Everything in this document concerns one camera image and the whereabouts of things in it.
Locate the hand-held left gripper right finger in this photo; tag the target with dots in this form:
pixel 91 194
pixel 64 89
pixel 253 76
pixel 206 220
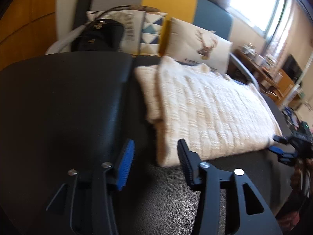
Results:
pixel 187 166

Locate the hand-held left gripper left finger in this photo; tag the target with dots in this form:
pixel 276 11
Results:
pixel 126 164

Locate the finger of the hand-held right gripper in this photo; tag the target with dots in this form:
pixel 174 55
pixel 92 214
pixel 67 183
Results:
pixel 281 154
pixel 281 139

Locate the white knit sweater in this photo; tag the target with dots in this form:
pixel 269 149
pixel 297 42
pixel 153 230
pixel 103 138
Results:
pixel 207 107

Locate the blue baby walker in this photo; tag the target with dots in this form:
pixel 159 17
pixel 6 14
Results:
pixel 289 116

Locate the wooden shelf cabinet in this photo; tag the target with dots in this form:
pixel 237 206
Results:
pixel 285 83

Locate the black television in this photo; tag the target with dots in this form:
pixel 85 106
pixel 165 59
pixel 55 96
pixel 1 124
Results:
pixel 292 68

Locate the wooden side desk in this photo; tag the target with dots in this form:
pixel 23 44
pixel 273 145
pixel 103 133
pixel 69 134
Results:
pixel 259 71

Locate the clear desktop organizer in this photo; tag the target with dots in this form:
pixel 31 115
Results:
pixel 270 62

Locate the white canister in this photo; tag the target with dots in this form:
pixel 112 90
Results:
pixel 258 59

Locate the black leather round table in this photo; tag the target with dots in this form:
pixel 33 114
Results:
pixel 61 102

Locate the beige patterned curtain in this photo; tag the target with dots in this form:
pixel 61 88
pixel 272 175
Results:
pixel 281 36

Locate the deer print cushion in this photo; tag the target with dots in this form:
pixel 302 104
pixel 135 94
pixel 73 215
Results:
pixel 193 41

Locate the black handbag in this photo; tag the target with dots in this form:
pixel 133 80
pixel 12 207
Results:
pixel 102 36

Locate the triangle pattern cushion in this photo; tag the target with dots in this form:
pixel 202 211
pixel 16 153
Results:
pixel 137 29

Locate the window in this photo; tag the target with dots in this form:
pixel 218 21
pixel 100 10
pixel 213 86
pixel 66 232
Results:
pixel 259 2

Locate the grey yellow blue armchair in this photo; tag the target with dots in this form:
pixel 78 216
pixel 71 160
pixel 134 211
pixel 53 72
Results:
pixel 171 2

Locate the black padded chair bar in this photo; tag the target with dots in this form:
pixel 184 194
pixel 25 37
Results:
pixel 84 2

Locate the orange wooden wardrobe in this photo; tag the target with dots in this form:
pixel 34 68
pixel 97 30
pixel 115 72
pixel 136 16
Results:
pixel 27 22

